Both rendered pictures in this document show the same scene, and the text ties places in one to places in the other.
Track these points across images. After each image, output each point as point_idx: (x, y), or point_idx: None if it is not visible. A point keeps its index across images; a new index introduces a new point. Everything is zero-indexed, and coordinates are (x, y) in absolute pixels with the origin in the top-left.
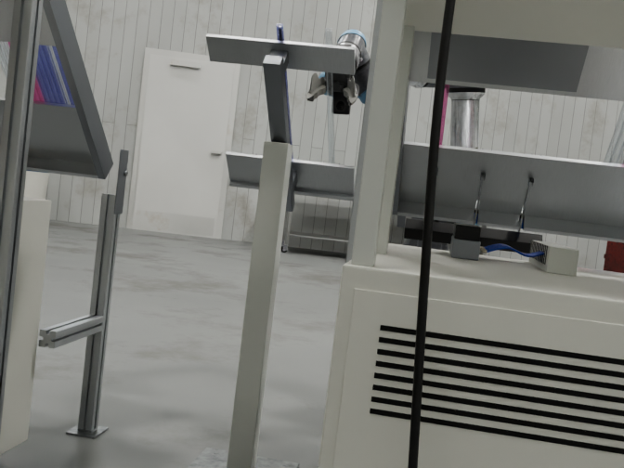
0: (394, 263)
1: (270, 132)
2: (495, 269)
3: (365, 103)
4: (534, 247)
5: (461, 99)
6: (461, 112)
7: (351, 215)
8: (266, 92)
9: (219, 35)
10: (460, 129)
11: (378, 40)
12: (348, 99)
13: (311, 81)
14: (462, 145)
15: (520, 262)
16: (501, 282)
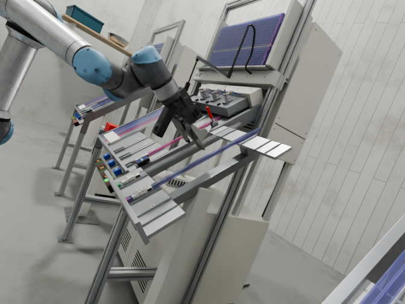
0: (250, 215)
1: (214, 183)
2: (219, 201)
3: (246, 171)
4: (176, 182)
5: (37, 49)
6: (32, 59)
7: (230, 209)
8: (241, 166)
9: (283, 145)
10: (25, 72)
11: (287, 177)
12: (189, 139)
13: (205, 136)
14: (20, 84)
15: (175, 188)
16: (244, 206)
